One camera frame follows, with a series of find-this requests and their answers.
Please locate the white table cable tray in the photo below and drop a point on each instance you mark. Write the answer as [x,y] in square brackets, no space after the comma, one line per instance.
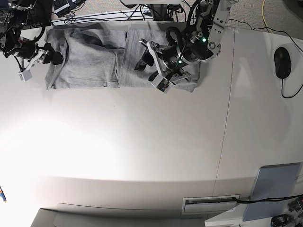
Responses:
[206,205]

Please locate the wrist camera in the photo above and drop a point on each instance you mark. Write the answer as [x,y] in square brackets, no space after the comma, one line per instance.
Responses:
[164,86]
[25,75]

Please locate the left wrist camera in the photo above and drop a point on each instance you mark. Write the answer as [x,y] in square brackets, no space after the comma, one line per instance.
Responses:
[164,86]

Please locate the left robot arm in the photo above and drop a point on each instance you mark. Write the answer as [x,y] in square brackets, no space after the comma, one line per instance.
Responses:
[199,41]

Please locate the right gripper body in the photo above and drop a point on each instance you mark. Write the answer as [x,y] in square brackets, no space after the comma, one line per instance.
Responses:
[25,50]

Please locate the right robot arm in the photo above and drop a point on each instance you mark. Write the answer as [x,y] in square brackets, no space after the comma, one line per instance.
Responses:
[17,17]

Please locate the blue orange tool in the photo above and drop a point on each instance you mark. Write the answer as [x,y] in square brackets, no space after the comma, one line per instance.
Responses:
[2,195]

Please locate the grey T-shirt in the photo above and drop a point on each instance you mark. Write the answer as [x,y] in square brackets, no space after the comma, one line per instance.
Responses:
[99,57]

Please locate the grey laptop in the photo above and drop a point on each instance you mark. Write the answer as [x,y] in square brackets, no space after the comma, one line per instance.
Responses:
[272,182]

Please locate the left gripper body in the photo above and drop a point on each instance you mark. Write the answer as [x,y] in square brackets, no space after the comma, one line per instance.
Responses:
[170,57]

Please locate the black computer mouse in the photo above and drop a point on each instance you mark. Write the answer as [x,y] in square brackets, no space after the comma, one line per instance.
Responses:
[282,62]

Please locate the black box white label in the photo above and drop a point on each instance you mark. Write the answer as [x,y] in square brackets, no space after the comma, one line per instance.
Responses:
[61,7]

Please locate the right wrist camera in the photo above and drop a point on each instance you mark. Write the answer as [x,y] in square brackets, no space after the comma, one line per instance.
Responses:
[25,75]

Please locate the black device blue trim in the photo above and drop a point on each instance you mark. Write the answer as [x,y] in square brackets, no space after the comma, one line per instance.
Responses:
[280,220]

